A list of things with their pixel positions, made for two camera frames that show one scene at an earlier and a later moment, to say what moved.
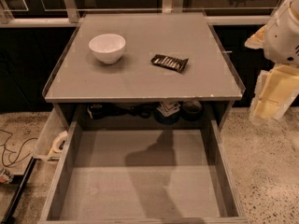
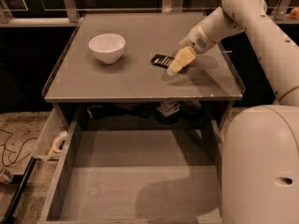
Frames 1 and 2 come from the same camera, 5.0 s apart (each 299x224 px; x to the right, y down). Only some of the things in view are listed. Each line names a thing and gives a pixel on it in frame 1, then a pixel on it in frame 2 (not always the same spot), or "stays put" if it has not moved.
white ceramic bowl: x=108 y=48 stays put
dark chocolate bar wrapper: x=177 y=64 stays put
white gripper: x=282 y=41 -> x=196 y=40
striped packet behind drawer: x=168 y=107 stays put
